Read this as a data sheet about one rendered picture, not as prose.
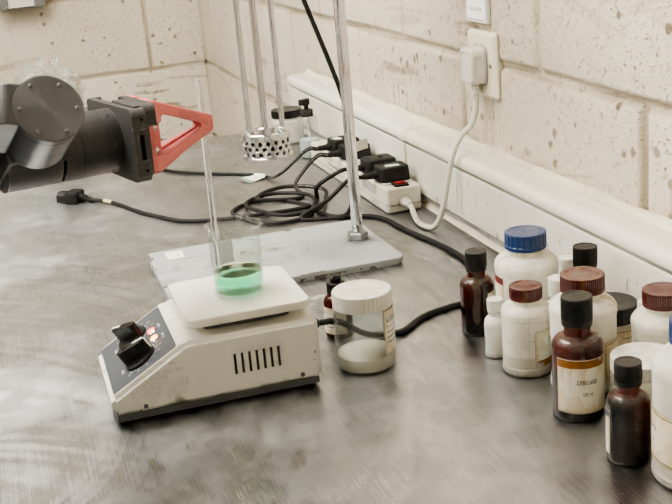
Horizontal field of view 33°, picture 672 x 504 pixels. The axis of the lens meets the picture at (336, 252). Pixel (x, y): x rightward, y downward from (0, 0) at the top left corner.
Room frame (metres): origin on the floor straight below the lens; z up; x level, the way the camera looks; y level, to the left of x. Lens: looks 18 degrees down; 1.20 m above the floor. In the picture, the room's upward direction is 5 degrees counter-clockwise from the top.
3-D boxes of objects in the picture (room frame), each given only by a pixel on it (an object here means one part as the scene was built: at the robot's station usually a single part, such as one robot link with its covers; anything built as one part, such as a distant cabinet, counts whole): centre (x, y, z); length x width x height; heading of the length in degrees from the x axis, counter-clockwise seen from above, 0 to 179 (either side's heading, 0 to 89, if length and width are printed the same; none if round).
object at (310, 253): (1.39, 0.08, 0.76); 0.30 x 0.20 x 0.01; 106
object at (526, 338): (0.98, -0.17, 0.79); 0.05 x 0.05 x 0.09
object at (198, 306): (1.03, 0.10, 0.83); 0.12 x 0.12 x 0.01; 16
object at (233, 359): (1.02, 0.13, 0.79); 0.22 x 0.13 x 0.08; 106
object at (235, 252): (1.03, 0.09, 0.87); 0.06 x 0.05 x 0.08; 58
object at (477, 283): (1.09, -0.14, 0.79); 0.04 x 0.04 x 0.09
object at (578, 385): (0.88, -0.20, 0.80); 0.04 x 0.04 x 0.11
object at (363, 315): (1.03, -0.02, 0.79); 0.06 x 0.06 x 0.08
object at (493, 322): (1.02, -0.15, 0.78); 0.02 x 0.02 x 0.06
